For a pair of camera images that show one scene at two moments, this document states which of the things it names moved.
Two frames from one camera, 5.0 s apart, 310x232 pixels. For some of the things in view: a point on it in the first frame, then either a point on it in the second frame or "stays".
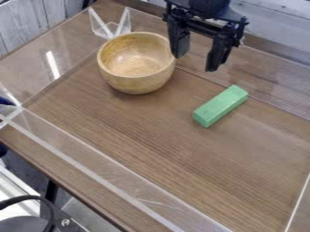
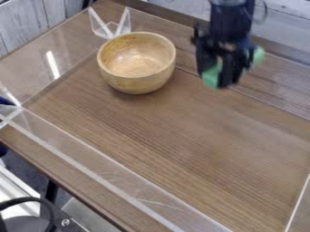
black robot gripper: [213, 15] → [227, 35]
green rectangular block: [221, 105] → [211, 74]
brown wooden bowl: [135, 62] stays
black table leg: [51, 191] stays
